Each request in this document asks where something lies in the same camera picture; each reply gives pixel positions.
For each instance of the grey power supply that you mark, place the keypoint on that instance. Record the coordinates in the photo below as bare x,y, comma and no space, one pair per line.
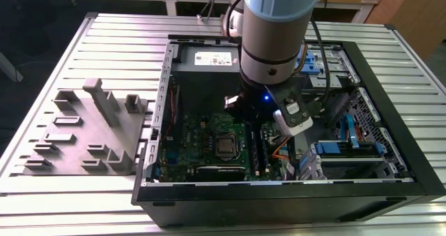
183,61

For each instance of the CPU socket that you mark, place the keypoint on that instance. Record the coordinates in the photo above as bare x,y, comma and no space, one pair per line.
212,142

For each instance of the pink sticker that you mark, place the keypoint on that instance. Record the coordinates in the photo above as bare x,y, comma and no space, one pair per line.
234,60

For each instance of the metal drive cage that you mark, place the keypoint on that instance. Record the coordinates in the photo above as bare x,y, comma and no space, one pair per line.
334,63

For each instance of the blue plastic drive carrier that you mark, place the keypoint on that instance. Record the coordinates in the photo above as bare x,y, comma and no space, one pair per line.
310,66

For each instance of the silver CPU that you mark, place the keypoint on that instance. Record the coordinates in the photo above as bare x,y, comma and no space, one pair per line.
226,145

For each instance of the grey parts rack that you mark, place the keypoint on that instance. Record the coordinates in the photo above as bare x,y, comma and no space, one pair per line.
104,142

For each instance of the metal disk bay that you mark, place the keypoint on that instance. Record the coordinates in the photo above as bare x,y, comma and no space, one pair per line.
306,168

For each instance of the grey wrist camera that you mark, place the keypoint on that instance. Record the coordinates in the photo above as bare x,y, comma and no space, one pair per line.
295,126

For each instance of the hard disk in blue carrier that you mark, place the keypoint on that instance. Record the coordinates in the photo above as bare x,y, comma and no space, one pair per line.
331,148

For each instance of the grey furniture leg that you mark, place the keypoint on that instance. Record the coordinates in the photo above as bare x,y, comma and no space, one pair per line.
9,66

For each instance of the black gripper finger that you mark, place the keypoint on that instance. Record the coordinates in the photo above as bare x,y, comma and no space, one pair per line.
235,106

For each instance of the green motherboard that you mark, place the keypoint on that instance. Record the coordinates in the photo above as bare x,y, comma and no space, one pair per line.
195,152

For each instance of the wooden cabinet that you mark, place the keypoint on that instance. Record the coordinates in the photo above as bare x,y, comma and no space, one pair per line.
418,11

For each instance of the black graphics card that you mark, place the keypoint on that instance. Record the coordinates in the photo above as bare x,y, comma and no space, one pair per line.
219,172

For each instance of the white power supply label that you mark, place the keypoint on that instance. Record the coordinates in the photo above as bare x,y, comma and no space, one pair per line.
208,59

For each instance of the black PC case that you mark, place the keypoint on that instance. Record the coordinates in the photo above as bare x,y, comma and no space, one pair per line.
243,204

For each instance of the black RAM slot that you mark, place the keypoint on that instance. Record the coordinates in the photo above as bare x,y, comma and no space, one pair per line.
247,152

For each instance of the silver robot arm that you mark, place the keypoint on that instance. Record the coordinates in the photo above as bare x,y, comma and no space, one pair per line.
271,37

